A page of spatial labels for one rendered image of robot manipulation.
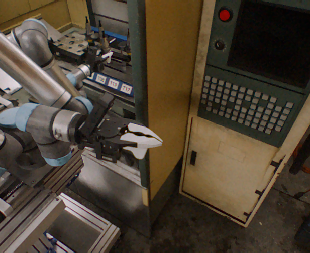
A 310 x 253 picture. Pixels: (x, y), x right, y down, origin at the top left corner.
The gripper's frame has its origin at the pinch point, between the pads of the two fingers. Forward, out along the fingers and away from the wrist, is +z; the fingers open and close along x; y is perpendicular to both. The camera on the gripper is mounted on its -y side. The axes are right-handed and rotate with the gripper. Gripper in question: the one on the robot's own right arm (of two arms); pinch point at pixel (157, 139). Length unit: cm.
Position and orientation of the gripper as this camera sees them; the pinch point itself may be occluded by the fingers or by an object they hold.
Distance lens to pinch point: 57.5
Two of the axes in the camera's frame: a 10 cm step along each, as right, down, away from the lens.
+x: -2.8, 5.9, -7.6
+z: 9.6, 2.0, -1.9
